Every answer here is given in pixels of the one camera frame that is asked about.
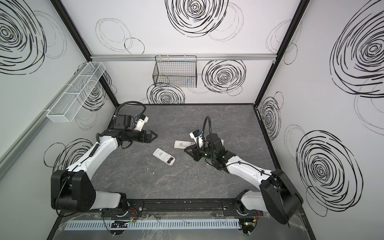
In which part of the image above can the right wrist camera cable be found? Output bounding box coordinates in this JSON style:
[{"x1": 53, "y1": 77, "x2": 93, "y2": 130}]
[{"x1": 202, "y1": 115, "x2": 212, "y2": 145}]

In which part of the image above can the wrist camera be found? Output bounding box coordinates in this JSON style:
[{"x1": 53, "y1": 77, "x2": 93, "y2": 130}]
[
  {"x1": 134, "y1": 114, "x2": 149, "y2": 132},
  {"x1": 190, "y1": 129, "x2": 204, "y2": 149}
]

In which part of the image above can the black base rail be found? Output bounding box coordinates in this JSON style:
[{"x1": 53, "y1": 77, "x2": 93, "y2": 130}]
[{"x1": 61, "y1": 197, "x2": 304, "y2": 217}]

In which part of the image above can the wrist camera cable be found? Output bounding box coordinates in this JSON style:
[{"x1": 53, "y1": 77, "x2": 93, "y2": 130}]
[
  {"x1": 112, "y1": 101, "x2": 147, "y2": 121},
  {"x1": 202, "y1": 115, "x2": 212, "y2": 145}
]

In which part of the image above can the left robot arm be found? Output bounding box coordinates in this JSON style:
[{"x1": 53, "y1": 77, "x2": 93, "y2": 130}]
[{"x1": 51, "y1": 114, "x2": 157, "y2": 213}]

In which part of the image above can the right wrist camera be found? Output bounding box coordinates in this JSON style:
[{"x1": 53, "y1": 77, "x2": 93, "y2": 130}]
[{"x1": 190, "y1": 129, "x2": 204, "y2": 149}]

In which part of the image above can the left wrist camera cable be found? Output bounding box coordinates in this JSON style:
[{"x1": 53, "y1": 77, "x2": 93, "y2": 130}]
[{"x1": 112, "y1": 101, "x2": 147, "y2": 121}]

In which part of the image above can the black wire basket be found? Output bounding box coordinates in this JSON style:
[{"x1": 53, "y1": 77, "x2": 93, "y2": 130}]
[{"x1": 153, "y1": 55, "x2": 198, "y2": 88}]

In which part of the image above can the white mesh shelf basket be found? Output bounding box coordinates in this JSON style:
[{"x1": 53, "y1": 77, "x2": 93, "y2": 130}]
[{"x1": 46, "y1": 62, "x2": 106, "y2": 123}]

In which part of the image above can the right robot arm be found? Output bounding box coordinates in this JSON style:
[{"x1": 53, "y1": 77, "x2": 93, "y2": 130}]
[{"x1": 184, "y1": 130, "x2": 304, "y2": 225}]

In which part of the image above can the white remote with batteries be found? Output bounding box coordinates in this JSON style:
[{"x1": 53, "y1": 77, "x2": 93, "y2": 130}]
[{"x1": 174, "y1": 141, "x2": 196, "y2": 149}]

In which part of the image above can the white slotted cable duct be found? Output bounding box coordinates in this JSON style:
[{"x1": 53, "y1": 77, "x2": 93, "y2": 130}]
[{"x1": 64, "y1": 219, "x2": 241, "y2": 231}]

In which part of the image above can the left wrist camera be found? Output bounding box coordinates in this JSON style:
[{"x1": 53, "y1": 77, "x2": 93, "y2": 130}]
[{"x1": 134, "y1": 114, "x2": 149, "y2": 132}]

